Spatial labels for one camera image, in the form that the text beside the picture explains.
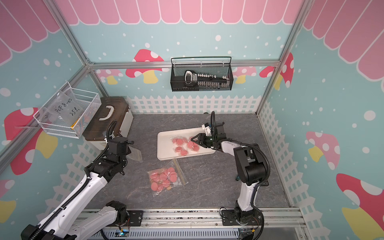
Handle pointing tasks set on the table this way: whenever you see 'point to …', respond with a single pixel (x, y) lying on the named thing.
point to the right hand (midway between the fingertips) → (193, 140)
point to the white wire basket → (89, 101)
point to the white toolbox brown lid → (112, 108)
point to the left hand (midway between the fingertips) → (119, 146)
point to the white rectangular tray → (166, 143)
